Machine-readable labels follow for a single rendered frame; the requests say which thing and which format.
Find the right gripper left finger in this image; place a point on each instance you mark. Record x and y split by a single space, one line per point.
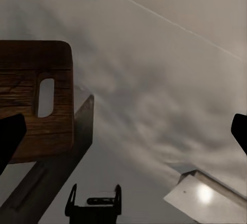
12 131

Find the cutting board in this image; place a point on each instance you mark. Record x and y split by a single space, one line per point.
21 63

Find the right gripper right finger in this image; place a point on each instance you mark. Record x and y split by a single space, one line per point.
239 130

